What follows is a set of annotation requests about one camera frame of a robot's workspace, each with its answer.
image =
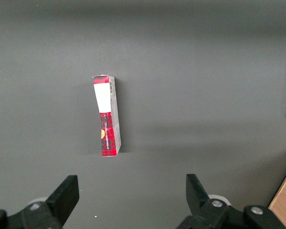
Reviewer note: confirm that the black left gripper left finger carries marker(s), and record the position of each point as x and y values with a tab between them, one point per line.
50	210

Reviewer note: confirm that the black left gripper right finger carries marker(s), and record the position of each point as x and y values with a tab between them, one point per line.
205	214

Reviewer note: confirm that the wooden drawer cabinet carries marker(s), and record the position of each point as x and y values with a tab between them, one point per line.
284	205

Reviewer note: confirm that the red and grey carton box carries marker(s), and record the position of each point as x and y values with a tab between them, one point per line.
108	124

